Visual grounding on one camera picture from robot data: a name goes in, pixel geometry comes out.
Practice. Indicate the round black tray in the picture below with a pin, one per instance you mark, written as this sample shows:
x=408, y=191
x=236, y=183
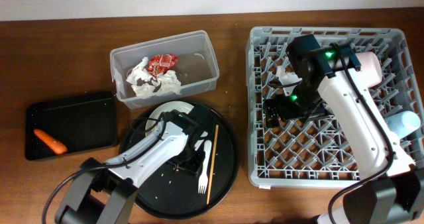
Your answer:
x=172, y=192

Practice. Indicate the white tissue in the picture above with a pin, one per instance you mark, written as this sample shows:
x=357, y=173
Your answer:
x=169, y=82
x=139, y=79

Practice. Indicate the pink bowl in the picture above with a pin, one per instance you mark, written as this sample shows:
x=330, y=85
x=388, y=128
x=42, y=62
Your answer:
x=371, y=72

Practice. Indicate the white cup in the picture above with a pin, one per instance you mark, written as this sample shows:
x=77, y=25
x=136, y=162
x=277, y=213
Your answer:
x=403, y=123

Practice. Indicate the red snack wrapper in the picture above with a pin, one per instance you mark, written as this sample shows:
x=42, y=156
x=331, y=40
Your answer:
x=161, y=63

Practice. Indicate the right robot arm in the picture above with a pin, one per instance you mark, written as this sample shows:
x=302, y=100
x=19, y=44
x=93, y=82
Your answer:
x=390, y=188

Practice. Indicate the grey dishwasher rack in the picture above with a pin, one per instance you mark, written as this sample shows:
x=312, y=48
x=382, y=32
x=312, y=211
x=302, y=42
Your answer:
x=315, y=153

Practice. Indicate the orange carrot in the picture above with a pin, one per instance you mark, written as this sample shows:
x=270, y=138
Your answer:
x=56, y=146

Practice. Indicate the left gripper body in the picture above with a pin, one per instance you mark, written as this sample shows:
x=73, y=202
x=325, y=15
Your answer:
x=191, y=162

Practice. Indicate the wooden chopstick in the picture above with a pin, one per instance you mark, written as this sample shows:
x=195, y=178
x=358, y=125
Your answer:
x=212, y=164

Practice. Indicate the white plastic fork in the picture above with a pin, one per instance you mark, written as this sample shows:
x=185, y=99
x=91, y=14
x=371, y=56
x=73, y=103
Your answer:
x=203, y=179

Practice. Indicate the black rectangular tray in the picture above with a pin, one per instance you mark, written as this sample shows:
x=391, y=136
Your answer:
x=82, y=123

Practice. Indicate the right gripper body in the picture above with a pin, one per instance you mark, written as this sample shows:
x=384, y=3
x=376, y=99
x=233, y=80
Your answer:
x=293, y=107

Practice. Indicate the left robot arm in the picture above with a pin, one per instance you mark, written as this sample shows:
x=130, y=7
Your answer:
x=105, y=192

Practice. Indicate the clear plastic bin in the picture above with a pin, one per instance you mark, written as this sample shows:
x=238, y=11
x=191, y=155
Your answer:
x=197, y=68

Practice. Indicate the grey plate with food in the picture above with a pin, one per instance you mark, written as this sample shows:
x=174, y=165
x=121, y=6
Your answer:
x=180, y=106

